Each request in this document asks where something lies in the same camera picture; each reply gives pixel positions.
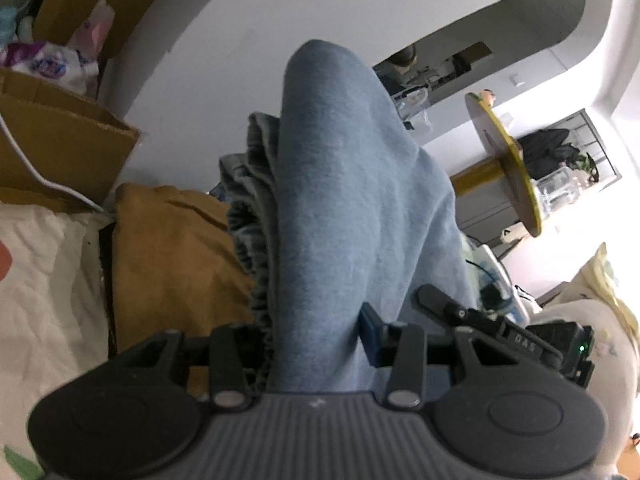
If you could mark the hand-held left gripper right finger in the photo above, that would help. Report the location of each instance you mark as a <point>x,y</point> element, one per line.
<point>371,335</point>

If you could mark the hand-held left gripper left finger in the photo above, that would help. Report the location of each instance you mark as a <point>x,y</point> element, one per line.
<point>227,360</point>

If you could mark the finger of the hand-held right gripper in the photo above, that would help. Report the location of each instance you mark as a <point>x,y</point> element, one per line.
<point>440,301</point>

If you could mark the light blue denim pants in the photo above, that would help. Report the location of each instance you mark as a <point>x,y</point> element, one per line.
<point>340,210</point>

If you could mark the cream printed pillow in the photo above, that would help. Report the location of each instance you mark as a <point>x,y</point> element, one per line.
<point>605,310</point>

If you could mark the mustard brown cloth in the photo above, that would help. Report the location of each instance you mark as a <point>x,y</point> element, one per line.
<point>170,260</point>

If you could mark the clear plastic container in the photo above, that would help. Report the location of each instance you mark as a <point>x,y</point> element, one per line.
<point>560,187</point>

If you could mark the round yellow table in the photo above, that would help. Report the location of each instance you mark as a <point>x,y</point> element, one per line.
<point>505,155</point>

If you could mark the black jacket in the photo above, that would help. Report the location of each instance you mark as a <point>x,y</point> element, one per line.
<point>547,152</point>

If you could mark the white printed bed sheet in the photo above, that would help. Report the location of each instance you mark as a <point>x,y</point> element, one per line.
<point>45,300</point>

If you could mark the brown cardboard box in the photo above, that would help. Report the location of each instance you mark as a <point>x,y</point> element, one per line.
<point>55,130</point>

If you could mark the purple and white packet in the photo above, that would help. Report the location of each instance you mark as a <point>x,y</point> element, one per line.
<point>45,62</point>

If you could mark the pink plush toy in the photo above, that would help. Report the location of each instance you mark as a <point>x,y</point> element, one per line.
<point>92,27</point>

